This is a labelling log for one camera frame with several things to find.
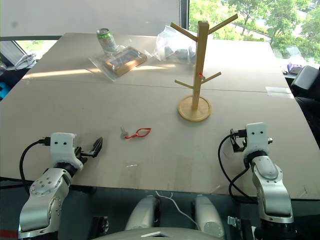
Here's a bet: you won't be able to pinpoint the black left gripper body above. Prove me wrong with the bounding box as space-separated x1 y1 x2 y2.
73 146 95 164

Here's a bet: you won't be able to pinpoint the silver key with red loop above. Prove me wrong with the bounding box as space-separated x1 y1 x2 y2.
119 125 152 141

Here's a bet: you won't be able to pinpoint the clear tape strip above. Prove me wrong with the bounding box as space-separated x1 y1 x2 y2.
264 86 293 95

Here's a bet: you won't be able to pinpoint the wooden tree-shaped hanging stand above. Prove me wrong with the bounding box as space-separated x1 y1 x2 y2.
170 13 239 123

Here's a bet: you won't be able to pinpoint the black office chair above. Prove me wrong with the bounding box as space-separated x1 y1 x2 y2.
289 65 320 142

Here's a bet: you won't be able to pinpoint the silver left robot thigh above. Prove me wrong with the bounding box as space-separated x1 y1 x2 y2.
124 194 160 231

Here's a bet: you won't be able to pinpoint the silver robot thigh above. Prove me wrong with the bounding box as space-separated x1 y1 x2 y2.
194 194 225 238
124 194 160 231

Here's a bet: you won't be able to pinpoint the silver right robot thigh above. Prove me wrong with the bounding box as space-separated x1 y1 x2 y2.
194 194 225 238

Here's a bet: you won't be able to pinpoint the purple patterned package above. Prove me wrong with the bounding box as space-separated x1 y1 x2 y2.
286 61 305 75

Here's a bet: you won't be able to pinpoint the wooden tray in plastic bag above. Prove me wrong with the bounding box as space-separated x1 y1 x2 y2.
88 45 149 83

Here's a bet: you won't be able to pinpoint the blue box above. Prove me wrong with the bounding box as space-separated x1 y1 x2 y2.
0 80 13 101

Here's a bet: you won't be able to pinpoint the green drink can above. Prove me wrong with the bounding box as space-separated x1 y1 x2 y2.
96 27 120 55

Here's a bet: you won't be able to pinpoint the grey robot torso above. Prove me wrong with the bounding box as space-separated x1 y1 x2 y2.
91 225 227 240

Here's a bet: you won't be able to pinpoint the clear bag with grey items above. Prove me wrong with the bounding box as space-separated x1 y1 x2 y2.
151 24 199 64

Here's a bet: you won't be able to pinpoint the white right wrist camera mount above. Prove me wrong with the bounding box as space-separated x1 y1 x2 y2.
244 122 271 158

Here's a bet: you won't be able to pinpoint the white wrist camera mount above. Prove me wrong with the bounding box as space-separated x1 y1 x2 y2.
244 122 271 158
49 132 84 171

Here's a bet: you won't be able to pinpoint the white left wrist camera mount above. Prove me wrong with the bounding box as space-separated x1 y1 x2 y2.
49 132 84 171

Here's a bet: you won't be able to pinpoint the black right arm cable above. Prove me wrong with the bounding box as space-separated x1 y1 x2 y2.
217 128 259 204

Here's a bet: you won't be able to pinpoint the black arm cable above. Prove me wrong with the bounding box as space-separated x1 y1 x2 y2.
19 136 52 196
217 128 259 204

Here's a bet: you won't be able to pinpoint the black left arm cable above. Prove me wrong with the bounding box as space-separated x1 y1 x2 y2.
19 136 52 196

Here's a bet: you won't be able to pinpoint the small metal bracket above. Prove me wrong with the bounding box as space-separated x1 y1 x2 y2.
227 215 241 228

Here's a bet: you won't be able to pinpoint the thin white cable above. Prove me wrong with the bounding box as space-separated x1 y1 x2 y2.
155 190 201 230

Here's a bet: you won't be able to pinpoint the white coiled cables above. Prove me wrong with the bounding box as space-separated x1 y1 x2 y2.
14 53 38 70

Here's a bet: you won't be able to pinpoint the black window frame post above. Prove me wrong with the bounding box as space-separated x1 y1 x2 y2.
180 0 190 31

